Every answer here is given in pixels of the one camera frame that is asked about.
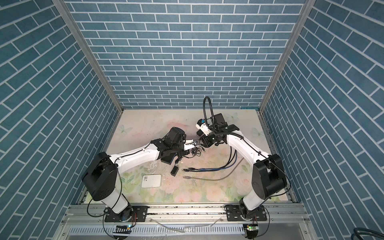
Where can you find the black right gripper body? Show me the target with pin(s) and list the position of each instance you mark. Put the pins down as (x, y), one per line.
(210, 139)

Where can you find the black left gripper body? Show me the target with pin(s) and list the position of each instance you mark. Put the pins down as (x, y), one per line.
(178, 147)

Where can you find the black network switch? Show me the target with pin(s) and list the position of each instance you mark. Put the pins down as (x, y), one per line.
(169, 159)

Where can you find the black power adapter with cable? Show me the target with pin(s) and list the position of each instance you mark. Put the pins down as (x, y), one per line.
(190, 153)

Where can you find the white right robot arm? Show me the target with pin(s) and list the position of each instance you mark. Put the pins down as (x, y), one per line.
(268, 176)

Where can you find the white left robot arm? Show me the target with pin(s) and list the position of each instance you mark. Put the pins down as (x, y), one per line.
(105, 170)

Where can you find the white flat box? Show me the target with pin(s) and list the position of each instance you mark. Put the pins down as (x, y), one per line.
(151, 181)

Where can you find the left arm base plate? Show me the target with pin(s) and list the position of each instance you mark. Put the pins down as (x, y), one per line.
(132, 214)

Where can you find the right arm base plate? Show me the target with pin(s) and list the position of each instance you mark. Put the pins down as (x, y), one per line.
(236, 213)

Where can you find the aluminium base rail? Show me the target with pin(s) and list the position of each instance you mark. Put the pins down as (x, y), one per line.
(196, 221)

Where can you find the aluminium corner post right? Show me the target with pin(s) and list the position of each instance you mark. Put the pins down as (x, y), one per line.
(304, 14)

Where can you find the aluminium corner post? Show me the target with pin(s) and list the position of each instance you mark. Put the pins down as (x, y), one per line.
(80, 39)
(304, 14)

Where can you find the aluminium corner post left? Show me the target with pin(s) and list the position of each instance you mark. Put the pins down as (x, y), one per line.
(80, 39)

